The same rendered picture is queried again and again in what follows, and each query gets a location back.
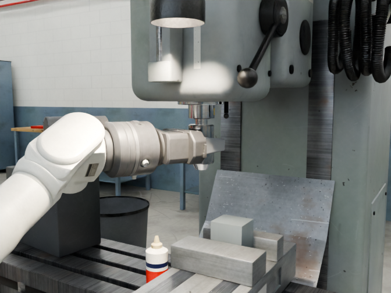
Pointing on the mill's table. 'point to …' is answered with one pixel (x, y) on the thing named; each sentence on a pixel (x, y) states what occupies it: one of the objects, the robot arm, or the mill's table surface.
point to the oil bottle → (156, 260)
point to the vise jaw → (219, 260)
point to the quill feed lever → (266, 24)
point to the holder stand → (67, 222)
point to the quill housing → (205, 55)
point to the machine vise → (274, 242)
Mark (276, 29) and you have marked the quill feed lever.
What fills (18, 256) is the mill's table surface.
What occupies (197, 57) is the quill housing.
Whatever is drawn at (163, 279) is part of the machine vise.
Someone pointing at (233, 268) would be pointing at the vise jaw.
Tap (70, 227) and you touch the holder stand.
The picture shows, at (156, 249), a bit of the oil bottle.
